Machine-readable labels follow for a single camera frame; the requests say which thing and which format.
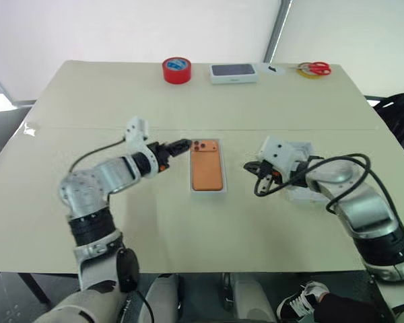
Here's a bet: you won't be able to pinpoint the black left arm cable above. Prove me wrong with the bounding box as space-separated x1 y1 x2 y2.
69 136 129 172

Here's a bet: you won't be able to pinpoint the red handled scissors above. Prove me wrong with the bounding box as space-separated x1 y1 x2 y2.
288 61 333 76

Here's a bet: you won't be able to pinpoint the orange smartphone in tray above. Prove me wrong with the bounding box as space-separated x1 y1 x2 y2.
189 136 230 196

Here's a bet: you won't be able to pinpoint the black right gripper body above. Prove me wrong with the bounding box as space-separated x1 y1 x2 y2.
257 160 285 186

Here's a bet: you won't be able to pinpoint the orange smartphone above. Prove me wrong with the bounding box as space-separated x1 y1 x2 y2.
189 136 230 196
191 138 223 192

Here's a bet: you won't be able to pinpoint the black bag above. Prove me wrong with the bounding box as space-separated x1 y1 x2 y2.
373 89 404 146

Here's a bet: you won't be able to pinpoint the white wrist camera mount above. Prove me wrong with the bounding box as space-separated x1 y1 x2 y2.
257 136 301 182
123 116 166 178

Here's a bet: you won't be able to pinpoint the yellow tape roll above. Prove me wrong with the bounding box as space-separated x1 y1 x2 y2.
296 62 321 79

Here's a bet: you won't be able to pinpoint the red tape roll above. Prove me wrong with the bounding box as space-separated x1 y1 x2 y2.
161 57 193 85

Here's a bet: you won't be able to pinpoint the black and white sneaker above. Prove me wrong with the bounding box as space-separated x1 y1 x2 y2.
276 281 330 322

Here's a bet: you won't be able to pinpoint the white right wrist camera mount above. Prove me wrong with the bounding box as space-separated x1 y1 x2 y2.
257 136 301 182

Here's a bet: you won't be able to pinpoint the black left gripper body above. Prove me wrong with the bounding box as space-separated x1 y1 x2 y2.
150 141 176 172

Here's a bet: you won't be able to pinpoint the person's leg in black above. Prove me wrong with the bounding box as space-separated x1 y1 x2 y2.
314 291 393 323

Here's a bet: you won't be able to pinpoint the white box with dark print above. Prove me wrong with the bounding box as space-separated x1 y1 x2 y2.
208 63 259 85

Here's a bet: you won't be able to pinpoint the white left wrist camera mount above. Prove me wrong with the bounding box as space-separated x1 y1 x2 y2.
123 116 166 178

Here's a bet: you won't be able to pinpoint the grey metal pole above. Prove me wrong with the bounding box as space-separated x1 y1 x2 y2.
264 0 292 63

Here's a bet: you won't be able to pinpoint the grey rounded robot leg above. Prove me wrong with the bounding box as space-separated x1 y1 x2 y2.
143 273 185 323
221 272 277 323

